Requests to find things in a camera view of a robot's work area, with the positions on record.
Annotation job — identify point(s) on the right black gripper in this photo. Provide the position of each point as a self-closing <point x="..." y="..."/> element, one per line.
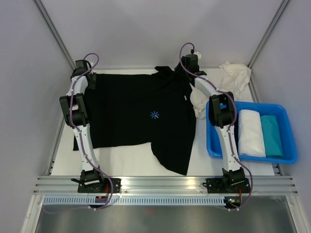
<point x="178" y="68"/>

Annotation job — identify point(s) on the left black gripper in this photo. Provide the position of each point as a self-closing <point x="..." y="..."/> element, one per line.
<point x="93" y="85"/>

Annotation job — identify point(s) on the black t-shirt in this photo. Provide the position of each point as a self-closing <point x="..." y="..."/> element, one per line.
<point x="128" y="110"/>

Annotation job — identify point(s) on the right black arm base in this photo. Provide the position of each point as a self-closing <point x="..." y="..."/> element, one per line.
<point x="218" y="186"/>

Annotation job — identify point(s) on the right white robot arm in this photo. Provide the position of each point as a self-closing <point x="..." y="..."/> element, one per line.
<point x="222" y="114"/>

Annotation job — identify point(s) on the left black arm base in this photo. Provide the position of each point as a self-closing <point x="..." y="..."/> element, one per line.
<point x="104" y="186"/>

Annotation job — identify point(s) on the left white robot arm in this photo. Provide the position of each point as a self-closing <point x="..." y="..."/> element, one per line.
<point x="77" y="117"/>

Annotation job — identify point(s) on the crumpled cream t-shirt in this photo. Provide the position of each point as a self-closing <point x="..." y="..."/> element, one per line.
<point x="227" y="77"/>

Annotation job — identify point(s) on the rolled white t-shirt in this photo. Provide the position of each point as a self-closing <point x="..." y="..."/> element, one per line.
<point x="250" y="136"/>

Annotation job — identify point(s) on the rolled teal t-shirt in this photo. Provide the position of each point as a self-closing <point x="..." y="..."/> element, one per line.
<point x="271" y="136"/>

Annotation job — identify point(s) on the blue plastic bin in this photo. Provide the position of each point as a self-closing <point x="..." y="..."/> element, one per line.
<point x="286" y="135"/>

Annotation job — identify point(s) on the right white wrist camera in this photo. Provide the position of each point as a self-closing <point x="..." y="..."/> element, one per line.
<point x="197" y="53"/>

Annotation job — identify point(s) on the left aluminium frame post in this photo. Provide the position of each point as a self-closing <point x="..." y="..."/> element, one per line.
<point x="54" y="32"/>

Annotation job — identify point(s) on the aluminium frame post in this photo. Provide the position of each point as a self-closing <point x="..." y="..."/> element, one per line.
<point x="54" y="32"/>
<point x="268" y="32"/>

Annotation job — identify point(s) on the right aluminium frame post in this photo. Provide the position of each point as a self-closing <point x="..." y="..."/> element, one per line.
<point x="268" y="32"/>

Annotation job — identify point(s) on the aluminium mounting rail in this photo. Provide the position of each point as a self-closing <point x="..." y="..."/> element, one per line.
<point x="165" y="186"/>

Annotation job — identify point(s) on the slotted white cable duct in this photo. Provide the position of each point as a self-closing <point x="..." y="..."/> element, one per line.
<point x="136" y="200"/>

